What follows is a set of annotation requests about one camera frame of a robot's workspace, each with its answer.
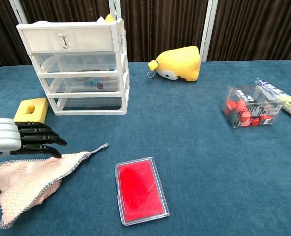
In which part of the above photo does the white frame post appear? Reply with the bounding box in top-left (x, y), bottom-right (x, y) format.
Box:
top-left (108, 0), bottom-right (121, 20)
top-left (199, 0), bottom-right (219, 62)
top-left (9, 0), bottom-right (29, 25)

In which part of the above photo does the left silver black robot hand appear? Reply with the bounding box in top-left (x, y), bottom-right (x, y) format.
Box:
top-left (0, 117), bottom-right (68, 197)

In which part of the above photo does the red ink pad clear case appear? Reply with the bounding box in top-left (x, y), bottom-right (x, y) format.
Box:
top-left (115, 156), bottom-right (171, 226)

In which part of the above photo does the plastic wrap roll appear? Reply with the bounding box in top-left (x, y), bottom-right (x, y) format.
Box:
top-left (255, 78), bottom-right (291, 123)

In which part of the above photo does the white plastic drawer unit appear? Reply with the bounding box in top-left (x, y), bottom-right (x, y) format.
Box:
top-left (16, 18), bottom-right (130, 116)

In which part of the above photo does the clear box with red caps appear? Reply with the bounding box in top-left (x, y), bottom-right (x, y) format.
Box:
top-left (221, 85), bottom-right (284, 129)

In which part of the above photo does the yellow plush toy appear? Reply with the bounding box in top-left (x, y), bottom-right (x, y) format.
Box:
top-left (147, 46), bottom-right (202, 82)

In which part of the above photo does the dark brown curtain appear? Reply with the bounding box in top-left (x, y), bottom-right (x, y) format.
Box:
top-left (0, 0), bottom-right (291, 73)

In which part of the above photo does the yellow sponge with square hole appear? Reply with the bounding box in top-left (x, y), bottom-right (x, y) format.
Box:
top-left (13, 97), bottom-right (49, 123)

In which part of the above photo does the pink knitted cloth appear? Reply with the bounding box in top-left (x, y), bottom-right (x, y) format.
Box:
top-left (0, 143), bottom-right (109, 229)

